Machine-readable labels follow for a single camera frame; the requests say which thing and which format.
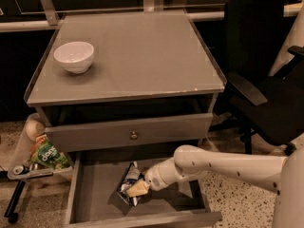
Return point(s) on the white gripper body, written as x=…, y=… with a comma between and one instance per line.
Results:
x=153, y=178

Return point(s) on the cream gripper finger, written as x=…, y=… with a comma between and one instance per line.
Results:
x=139, y=188

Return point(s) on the open grey middle drawer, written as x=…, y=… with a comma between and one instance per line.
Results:
x=94, y=203

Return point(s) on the soda can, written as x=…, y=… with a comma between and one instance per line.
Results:
x=20, y=170

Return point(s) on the black stand leg with wheel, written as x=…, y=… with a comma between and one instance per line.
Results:
x=10, y=213

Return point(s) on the white ceramic bowl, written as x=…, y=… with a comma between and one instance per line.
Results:
x=75, y=57

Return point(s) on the round metal drawer knob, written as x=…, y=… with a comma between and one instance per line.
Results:
x=134, y=135

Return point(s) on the grey drawer cabinet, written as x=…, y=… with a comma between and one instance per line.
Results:
x=146, y=65

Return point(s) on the black office chair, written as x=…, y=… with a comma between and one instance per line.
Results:
x=258, y=103

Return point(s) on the metal wall rail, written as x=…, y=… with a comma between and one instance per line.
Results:
x=31, y=15

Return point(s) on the blue chip bag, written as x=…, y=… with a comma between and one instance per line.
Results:
x=132, y=175

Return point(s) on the closed grey top drawer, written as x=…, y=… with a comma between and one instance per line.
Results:
x=89, y=136

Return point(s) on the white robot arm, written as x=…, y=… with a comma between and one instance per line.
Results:
x=282, y=175

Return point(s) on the green snack bag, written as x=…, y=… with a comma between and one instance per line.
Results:
x=44, y=152

